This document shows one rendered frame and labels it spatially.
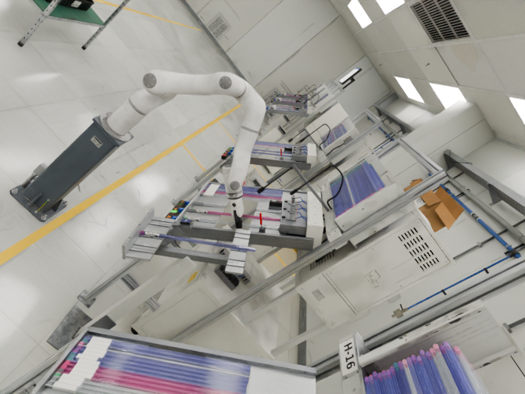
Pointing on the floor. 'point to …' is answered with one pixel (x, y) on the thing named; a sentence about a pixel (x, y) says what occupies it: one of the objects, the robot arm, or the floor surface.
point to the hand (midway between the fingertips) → (238, 223)
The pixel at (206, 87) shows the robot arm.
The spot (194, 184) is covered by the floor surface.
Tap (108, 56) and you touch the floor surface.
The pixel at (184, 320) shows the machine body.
